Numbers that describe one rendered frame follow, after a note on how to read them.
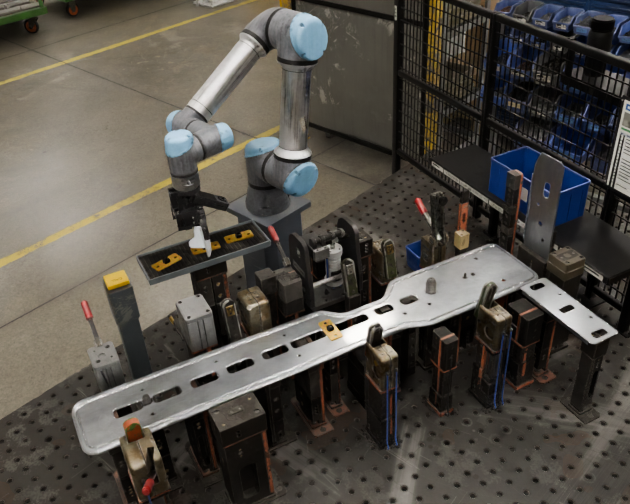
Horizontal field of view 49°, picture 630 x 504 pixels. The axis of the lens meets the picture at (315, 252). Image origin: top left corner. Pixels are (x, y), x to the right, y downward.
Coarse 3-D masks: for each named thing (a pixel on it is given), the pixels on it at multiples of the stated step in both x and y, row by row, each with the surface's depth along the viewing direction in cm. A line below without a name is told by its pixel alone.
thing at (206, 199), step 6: (198, 192) 193; (204, 192) 196; (198, 198) 191; (204, 198) 192; (210, 198) 194; (216, 198) 196; (222, 198) 197; (204, 204) 193; (210, 204) 194; (216, 204) 195; (222, 204) 196; (228, 204) 196; (222, 210) 197
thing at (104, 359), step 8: (104, 344) 186; (112, 344) 186; (88, 352) 184; (96, 352) 184; (104, 352) 183; (112, 352) 183; (96, 360) 181; (104, 360) 181; (112, 360) 181; (96, 368) 179; (104, 368) 180; (112, 368) 181; (120, 368) 183; (96, 376) 183; (104, 376) 181; (112, 376) 183; (120, 376) 184; (104, 384) 183; (112, 384) 184; (120, 384) 185; (128, 408) 192; (120, 416) 192
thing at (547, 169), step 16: (544, 160) 203; (544, 176) 205; (560, 176) 199; (560, 192) 201; (528, 208) 216; (544, 208) 209; (528, 224) 218; (544, 224) 212; (528, 240) 221; (544, 240) 214; (544, 256) 216
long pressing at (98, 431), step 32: (480, 256) 220; (512, 256) 219; (416, 288) 208; (448, 288) 207; (480, 288) 207; (512, 288) 206; (320, 320) 198; (384, 320) 197; (416, 320) 196; (224, 352) 190; (256, 352) 189; (288, 352) 188; (320, 352) 188; (128, 384) 181; (160, 384) 181; (224, 384) 180; (256, 384) 180; (96, 416) 173; (128, 416) 173; (160, 416) 172; (192, 416) 173; (96, 448) 165
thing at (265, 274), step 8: (256, 272) 202; (264, 272) 202; (272, 272) 202; (256, 280) 203; (264, 280) 200; (272, 280) 201; (264, 288) 201; (272, 288) 203; (272, 296) 205; (272, 304) 206; (272, 312) 208; (272, 320) 210; (280, 352) 218
